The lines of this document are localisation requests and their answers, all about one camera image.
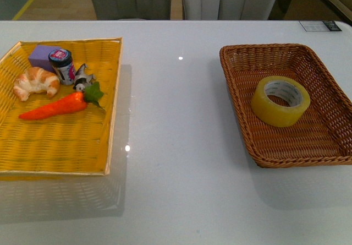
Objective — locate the yellow packing tape roll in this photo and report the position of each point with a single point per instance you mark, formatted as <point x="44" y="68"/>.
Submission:
<point x="279" y="101"/>

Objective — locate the yellow woven basket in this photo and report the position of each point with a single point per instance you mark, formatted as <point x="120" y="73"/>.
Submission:
<point x="76" y="144"/>

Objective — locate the brown wicker basket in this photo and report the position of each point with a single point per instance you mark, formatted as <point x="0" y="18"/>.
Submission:
<point x="322" y="134"/>

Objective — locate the toy carrot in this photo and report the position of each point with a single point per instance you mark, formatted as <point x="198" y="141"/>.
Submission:
<point x="71" y="103"/>

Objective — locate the panda figurine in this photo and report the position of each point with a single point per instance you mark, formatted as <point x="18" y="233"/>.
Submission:
<point x="82" y="80"/>

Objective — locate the dark jar pink lid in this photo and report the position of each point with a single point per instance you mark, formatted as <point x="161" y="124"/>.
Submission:
<point x="62" y="62"/>

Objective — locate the croissant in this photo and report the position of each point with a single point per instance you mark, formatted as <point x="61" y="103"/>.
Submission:
<point x="36" y="80"/>

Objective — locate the purple block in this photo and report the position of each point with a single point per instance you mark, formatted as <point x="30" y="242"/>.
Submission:
<point x="39" y="57"/>

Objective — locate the table label sticker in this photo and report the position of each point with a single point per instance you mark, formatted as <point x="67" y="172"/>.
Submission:
<point x="320" y="26"/>

